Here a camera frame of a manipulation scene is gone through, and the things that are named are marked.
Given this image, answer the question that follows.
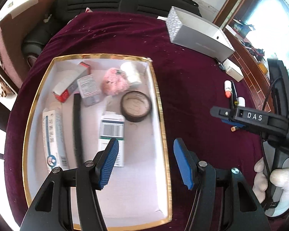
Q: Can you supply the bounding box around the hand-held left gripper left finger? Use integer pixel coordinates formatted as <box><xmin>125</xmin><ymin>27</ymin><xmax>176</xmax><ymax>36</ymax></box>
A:
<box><xmin>19</xmin><ymin>138</ymin><xmax>120</xmax><ymax>231</ymax></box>

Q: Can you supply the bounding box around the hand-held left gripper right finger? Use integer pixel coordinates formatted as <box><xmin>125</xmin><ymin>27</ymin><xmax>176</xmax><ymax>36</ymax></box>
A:
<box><xmin>173</xmin><ymin>138</ymin><xmax>272</xmax><ymax>231</ymax></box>

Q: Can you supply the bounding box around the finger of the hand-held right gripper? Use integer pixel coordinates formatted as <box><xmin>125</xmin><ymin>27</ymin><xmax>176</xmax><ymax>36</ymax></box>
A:
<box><xmin>210</xmin><ymin>105</ymin><xmax>234</xmax><ymax>121</ymax></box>
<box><xmin>221</xmin><ymin>118</ymin><xmax>245</xmax><ymax>129</ymax></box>

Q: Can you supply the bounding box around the white tray with gold rim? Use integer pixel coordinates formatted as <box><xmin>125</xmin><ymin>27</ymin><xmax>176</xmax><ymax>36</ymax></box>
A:
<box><xmin>22</xmin><ymin>54</ymin><xmax>173</xmax><ymax>231</ymax></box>

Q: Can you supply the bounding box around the white box with dark band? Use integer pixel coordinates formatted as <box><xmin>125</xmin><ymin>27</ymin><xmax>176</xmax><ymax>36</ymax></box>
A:
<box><xmin>97</xmin><ymin>112</ymin><xmax>125</xmax><ymax>168</ymax></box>

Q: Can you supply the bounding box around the black strip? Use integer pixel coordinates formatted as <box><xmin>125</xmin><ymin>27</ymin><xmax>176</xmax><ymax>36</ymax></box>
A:
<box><xmin>72</xmin><ymin>94</ymin><xmax>84</xmax><ymax>167</ymax></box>

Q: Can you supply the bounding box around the long white blue box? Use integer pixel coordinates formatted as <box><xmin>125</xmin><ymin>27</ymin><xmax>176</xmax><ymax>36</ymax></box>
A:
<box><xmin>42</xmin><ymin>109</ymin><xmax>70</xmax><ymax>174</ymax></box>

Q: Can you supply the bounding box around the brown tape roll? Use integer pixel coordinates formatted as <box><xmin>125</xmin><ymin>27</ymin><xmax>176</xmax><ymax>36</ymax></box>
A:
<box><xmin>120</xmin><ymin>91</ymin><xmax>152</xmax><ymax>123</ymax></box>

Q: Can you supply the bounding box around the small box with pink edges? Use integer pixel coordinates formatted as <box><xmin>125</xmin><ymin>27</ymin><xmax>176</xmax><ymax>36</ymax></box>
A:
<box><xmin>76</xmin><ymin>74</ymin><xmax>103</xmax><ymax>108</ymax></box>

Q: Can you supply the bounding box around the pink fluffy keychain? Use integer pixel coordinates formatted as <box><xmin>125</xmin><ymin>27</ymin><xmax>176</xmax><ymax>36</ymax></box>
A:
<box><xmin>102</xmin><ymin>68</ymin><xmax>130</xmax><ymax>96</ymax></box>

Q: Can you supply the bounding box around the grey box with red edges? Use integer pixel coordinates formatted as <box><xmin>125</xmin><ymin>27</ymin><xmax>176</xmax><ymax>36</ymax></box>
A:
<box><xmin>52</xmin><ymin>62</ymin><xmax>91</xmax><ymax>104</ymax></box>

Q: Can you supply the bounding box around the large white roll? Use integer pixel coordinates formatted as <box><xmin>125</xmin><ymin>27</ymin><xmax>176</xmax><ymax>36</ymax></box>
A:
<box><xmin>120</xmin><ymin>62</ymin><xmax>143</xmax><ymax>85</ymax></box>

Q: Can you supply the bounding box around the person's right hand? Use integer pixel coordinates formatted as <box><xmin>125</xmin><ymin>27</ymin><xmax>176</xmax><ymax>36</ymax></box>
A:
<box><xmin>254</xmin><ymin>157</ymin><xmax>289</xmax><ymax>218</ymax></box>

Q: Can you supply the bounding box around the white bottle with red cap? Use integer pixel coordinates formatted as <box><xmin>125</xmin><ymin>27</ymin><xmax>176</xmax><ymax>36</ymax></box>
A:
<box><xmin>224</xmin><ymin>80</ymin><xmax>233</xmax><ymax>99</ymax></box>

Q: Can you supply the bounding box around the small white cardboard box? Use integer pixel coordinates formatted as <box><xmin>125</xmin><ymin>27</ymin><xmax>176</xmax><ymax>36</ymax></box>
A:
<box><xmin>223</xmin><ymin>58</ymin><xmax>244</xmax><ymax>82</ymax></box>

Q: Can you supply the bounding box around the large grey white box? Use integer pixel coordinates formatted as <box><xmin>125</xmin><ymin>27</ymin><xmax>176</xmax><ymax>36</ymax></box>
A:
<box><xmin>165</xmin><ymin>6</ymin><xmax>236</xmax><ymax>63</ymax></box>

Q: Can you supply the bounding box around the black sofa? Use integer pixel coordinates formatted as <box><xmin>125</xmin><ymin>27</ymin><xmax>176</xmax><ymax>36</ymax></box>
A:
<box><xmin>22</xmin><ymin>0</ymin><xmax>203</xmax><ymax>56</ymax></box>

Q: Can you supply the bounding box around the brown cardboard box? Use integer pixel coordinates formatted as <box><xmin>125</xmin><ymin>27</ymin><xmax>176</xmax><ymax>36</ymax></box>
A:
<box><xmin>0</xmin><ymin>0</ymin><xmax>56</xmax><ymax>88</ymax></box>

